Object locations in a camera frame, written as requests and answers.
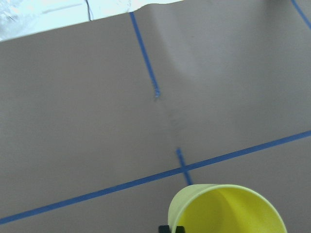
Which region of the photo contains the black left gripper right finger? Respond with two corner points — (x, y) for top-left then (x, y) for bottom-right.
(175, 226), (185, 233)

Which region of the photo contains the crumpled clear plastic wrap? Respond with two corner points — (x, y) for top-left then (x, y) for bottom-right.
(0, 0), (29, 41)

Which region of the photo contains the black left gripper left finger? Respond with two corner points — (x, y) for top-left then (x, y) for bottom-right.
(158, 225), (171, 233)

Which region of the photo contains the yellow plastic cup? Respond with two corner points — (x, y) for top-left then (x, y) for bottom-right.
(168, 184), (287, 233)

